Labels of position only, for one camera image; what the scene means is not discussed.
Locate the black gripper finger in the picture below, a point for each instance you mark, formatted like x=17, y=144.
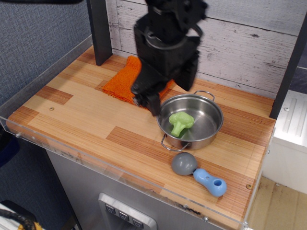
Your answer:
x=150, y=102
x=186, y=76

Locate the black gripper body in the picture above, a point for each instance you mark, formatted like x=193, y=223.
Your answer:
x=161, y=62

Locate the orange cloth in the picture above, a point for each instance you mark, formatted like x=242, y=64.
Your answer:
x=119, y=86

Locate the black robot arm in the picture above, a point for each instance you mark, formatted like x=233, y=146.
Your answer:
x=167, y=38

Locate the yellow cloth piece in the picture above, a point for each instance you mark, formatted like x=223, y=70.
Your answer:
x=30, y=226

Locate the green toy broccoli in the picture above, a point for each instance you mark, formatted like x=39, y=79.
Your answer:
x=180, y=121

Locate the stainless steel pot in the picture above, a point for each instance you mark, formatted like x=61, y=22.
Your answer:
x=208, y=118

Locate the grey and blue toy ladle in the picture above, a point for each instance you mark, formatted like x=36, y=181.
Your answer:
x=186, y=164

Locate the clear acrylic table guard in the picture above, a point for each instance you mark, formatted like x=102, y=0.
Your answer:
x=102, y=147

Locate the silver button panel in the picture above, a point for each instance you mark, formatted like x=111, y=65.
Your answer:
x=119, y=216

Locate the dark grey left post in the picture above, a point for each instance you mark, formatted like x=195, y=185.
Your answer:
x=98, y=19

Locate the dark grey post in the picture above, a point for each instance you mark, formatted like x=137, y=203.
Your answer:
x=290, y=70
x=98, y=19

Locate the dark grey right post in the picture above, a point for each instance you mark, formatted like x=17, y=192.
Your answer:
x=290, y=70

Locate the white aluminium rail block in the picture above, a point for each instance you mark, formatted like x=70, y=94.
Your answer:
x=286, y=159

